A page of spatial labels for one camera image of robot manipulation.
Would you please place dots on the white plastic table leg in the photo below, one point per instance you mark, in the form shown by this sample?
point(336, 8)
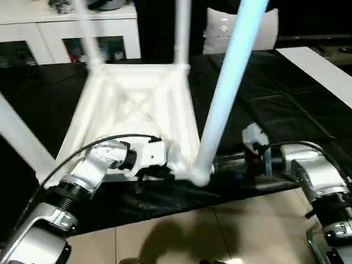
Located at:
point(228, 77)
point(22, 129)
point(181, 33)
point(88, 35)

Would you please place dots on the black cabinet with gold label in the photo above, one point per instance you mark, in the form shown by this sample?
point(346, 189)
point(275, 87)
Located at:
point(159, 27)

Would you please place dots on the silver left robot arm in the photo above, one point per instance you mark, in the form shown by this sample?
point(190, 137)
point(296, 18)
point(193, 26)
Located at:
point(88, 167)

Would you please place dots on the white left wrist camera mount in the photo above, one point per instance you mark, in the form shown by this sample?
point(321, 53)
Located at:
point(152, 156)

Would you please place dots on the red packet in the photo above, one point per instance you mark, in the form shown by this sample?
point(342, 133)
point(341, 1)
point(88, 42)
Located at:
point(72, 56)

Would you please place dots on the silver chair frame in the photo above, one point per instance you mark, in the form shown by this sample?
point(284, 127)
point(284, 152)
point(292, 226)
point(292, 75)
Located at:
point(316, 244)

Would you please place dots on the white flat board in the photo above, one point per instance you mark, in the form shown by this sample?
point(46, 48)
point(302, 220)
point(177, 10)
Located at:
point(319, 71)

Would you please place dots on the dark robot foot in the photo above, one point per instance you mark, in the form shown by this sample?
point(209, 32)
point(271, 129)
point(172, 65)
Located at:
point(129, 261)
point(209, 261)

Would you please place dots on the black work mat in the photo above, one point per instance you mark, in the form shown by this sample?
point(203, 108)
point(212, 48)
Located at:
point(275, 110)

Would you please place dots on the white sideboard cabinet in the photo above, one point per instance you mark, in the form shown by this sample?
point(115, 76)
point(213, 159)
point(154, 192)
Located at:
point(41, 27)

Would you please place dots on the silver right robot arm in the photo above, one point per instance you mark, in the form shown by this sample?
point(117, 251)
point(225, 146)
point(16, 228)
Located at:
point(319, 170)

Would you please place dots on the grey cushion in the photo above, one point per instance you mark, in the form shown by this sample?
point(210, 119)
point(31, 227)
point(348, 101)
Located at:
point(264, 33)

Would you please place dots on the black bar with red light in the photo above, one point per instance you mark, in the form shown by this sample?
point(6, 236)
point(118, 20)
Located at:
point(316, 37)

